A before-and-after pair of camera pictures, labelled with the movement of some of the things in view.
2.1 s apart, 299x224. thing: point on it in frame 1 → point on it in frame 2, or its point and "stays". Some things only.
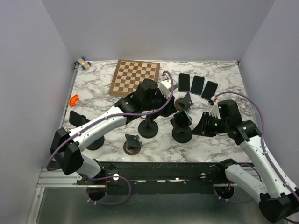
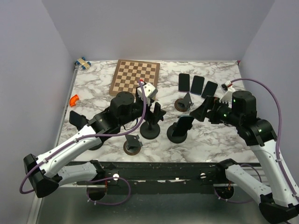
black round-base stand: (181, 135) → (175, 139)
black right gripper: (202, 129) → (200, 112)
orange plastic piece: (73, 100) stays
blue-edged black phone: (197, 85) stays
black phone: (209, 90) stays
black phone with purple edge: (184, 82) stays
